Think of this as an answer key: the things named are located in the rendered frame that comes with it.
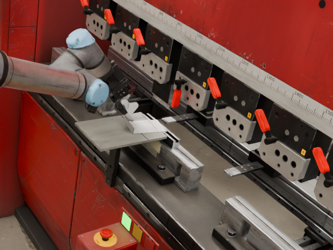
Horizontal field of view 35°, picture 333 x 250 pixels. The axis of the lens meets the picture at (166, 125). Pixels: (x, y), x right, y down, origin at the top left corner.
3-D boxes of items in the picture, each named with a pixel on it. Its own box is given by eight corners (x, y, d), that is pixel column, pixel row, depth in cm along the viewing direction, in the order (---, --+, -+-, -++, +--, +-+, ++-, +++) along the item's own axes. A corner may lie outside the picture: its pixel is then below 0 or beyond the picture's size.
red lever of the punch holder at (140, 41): (133, 27, 179) (142, 53, 177) (143, 27, 182) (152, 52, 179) (131, 30, 181) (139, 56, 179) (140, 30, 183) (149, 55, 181)
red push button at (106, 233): (96, 238, 166) (97, 229, 164) (107, 234, 168) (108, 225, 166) (102, 246, 163) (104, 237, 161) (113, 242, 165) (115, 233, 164)
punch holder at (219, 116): (210, 121, 160) (223, 71, 153) (231, 117, 165) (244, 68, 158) (244, 146, 150) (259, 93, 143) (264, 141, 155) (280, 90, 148)
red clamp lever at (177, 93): (169, 106, 169) (174, 78, 165) (179, 105, 172) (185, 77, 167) (172, 109, 168) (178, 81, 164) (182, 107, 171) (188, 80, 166)
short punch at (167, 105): (150, 97, 190) (154, 73, 186) (154, 96, 191) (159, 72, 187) (166, 110, 184) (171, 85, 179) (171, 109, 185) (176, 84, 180)
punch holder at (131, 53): (110, 46, 201) (116, 3, 193) (129, 45, 206) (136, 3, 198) (131, 62, 191) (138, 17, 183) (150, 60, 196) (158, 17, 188)
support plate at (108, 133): (74, 124, 181) (74, 122, 181) (138, 114, 197) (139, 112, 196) (100, 152, 169) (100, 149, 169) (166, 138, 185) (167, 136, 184)
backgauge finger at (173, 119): (153, 117, 198) (156, 105, 196) (206, 108, 213) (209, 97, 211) (172, 133, 190) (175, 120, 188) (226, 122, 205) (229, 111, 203)
